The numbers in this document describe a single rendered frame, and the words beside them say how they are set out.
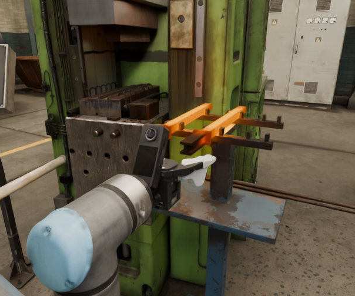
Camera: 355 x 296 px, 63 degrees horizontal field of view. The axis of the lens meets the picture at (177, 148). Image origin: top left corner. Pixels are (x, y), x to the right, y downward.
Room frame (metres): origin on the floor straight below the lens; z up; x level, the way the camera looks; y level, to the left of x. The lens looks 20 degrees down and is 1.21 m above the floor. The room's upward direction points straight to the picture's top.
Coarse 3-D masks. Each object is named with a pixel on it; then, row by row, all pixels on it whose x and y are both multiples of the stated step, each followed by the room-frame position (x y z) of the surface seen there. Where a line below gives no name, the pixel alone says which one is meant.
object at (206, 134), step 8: (232, 112) 0.93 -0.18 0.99; (216, 120) 0.82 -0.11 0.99; (224, 120) 0.82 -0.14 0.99; (232, 120) 0.88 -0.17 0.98; (208, 128) 0.74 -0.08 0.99; (216, 128) 0.75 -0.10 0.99; (192, 136) 0.66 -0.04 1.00; (200, 136) 0.66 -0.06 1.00; (208, 136) 0.69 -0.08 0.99; (184, 144) 0.62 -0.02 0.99; (192, 144) 0.62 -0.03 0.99; (200, 144) 0.67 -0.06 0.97; (208, 144) 0.69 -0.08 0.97; (184, 152) 0.62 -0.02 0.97; (192, 152) 0.62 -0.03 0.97
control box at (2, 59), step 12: (0, 48) 1.28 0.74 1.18; (0, 60) 1.26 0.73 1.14; (12, 60) 1.31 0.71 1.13; (0, 72) 1.23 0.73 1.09; (12, 72) 1.29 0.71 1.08; (0, 84) 1.21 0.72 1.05; (12, 84) 1.27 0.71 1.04; (0, 96) 1.18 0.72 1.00; (12, 96) 1.25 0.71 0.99; (0, 108) 1.16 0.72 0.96; (12, 108) 1.23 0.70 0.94
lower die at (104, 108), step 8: (120, 88) 1.48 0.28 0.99; (96, 96) 1.24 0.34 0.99; (112, 96) 1.20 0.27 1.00; (120, 96) 1.23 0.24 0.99; (128, 96) 1.23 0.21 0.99; (136, 96) 1.30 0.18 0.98; (80, 104) 1.22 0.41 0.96; (88, 104) 1.21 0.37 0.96; (96, 104) 1.20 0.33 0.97; (104, 104) 1.18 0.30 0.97; (112, 104) 1.17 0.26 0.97; (120, 104) 1.16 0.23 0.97; (80, 112) 1.22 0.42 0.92; (88, 112) 1.21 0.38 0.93; (96, 112) 1.20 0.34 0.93; (104, 112) 1.19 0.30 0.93; (112, 112) 1.17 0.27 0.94; (120, 112) 1.16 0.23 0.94; (128, 112) 1.22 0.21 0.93
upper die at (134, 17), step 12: (72, 0) 1.22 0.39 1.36; (84, 0) 1.20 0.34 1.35; (96, 0) 1.18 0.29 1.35; (108, 0) 1.17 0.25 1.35; (120, 0) 1.21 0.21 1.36; (72, 12) 1.22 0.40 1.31; (84, 12) 1.20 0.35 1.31; (96, 12) 1.18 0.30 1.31; (108, 12) 1.17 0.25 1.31; (120, 12) 1.21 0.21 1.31; (132, 12) 1.30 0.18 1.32; (144, 12) 1.41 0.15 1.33; (156, 12) 1.54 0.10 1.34; (72, 24) 1.22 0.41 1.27; (84, 24) 1.20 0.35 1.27; (96, 24) 1.19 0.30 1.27; (108, 24) 1.17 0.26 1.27; (120, 24) 1.20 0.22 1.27; (132, 24) 1.29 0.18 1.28; (144, 24) 1.40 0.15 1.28; (156, 24) 1.54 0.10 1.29
